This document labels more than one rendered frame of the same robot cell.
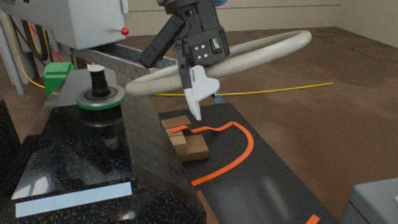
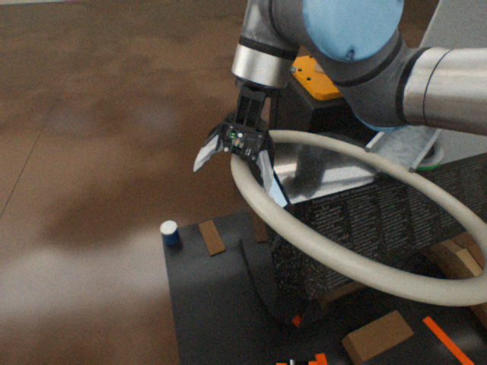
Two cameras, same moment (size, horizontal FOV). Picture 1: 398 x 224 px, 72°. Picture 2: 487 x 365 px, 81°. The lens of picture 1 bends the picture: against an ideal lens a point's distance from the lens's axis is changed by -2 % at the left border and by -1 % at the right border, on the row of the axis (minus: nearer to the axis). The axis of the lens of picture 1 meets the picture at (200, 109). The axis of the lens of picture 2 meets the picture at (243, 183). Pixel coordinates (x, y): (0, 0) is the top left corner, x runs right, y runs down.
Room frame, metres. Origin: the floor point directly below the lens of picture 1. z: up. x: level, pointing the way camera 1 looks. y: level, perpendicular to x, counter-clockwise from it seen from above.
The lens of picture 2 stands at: (0.49, -0.40, 1.61)
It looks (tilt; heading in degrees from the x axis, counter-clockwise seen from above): 47 degrees down; 91
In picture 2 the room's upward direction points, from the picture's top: straight up
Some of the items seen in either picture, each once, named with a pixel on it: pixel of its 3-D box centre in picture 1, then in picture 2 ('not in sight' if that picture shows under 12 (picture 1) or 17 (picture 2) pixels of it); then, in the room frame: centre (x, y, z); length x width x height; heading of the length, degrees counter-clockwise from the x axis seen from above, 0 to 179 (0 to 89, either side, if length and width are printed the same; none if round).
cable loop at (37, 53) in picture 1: (34, 33); not in sight; (1.58, 0.95, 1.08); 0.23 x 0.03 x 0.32; 49
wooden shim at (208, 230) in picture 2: not in sight; (211, 236); (0.28, 0.59, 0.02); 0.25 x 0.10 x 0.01; 114
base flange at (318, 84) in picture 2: not in sight; (334, 72); (1.06, 1.34, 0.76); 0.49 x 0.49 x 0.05; 18
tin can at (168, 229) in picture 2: not in sight; (170, 233); (0.03, 0.58, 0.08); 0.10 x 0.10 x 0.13
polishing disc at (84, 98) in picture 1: (101, 94); (412, 147); (1.14, 0.46, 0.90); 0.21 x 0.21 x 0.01
